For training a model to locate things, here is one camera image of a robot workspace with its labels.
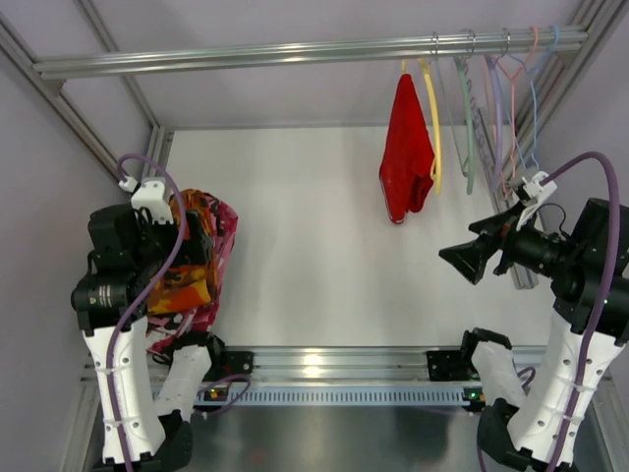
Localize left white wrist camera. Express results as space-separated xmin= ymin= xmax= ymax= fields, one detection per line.
xmin=118 ymin=176 xmax=174 ymax=225

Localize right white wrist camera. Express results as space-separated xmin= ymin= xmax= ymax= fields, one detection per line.
xmin=515 ymin=170 xmax=557 ymax=230

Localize pink hanger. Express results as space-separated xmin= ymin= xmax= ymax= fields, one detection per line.
xmin=494 ymin=27 xmax=539 ymax=194

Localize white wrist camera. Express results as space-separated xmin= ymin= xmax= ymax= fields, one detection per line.
xmin=118 ymin=176 xmax=174 ymax=225
xmin=515 ymin=170 xmax=557 ymax=230

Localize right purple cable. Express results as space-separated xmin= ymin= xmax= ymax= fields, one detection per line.
xmin=543 ymin=151 xmax=618 ymax=463

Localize purple cable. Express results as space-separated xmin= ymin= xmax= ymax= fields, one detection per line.
xmin=104 ymin=153 xmax=188 ymax=467
xmin=543 ymin=151 xmax=618 ymax=463

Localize red trousers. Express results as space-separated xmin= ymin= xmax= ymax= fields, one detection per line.
xmin=378 ymin=73 xmax=434 ymax=224

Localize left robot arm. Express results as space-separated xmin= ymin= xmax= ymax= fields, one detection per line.
xmin=71 ymin=191 xmax=253 ymax=471

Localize grey slotted cable duct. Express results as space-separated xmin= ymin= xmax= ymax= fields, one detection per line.
xmin=151 ymin=385 xmax=486 ymax=407

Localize orange camouflage garment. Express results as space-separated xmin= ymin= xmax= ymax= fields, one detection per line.
xmin=147 ymin=189 xmax=218 ymax=316

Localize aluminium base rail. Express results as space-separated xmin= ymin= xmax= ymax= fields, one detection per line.
xmin=81 ymin=345 xmax=556 ymax=383

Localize pink camouflage garment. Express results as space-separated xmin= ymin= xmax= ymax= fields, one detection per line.
xmin=146 ymin=193 xmax=238 ymax=356

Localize purple hanger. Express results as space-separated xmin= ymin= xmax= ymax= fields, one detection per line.
xmin=485 ymin=55 xmax=503 ymax=192

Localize yellow hanger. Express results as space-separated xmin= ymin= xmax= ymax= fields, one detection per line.
xmin=418 ymin=59 xmax=442 ymax=196

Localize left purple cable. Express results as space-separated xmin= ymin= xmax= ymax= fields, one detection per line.
xmin=104 ymin=153 xmax=188 ymax=467

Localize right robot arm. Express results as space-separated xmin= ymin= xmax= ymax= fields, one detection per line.
xmin=427 ymin=199 xmax=628 ymax=471

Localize green hanger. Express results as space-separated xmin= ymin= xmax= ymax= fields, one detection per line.
xmin=454 ymin=29 xmax=476 ymax=196

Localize aluminium hanging rail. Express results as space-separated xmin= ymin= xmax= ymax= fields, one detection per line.
xmin=33 ymin=27 xmax=588 ymax=81

